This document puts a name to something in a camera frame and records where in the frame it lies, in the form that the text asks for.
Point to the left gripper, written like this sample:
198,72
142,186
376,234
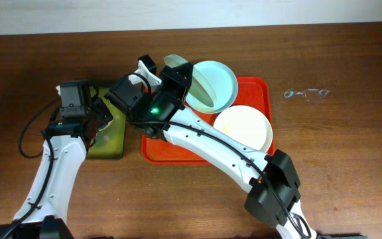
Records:
101,114

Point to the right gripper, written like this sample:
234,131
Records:
166,74

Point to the pale green plate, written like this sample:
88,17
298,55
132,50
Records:
201,89

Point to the light blue plate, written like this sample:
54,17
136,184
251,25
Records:
224,83

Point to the yellow green sponge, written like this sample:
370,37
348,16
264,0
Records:
105,126

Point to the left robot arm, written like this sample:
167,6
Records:
70,133

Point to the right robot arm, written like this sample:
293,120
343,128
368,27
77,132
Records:
270,181

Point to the white plate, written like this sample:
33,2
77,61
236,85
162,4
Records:
246,125

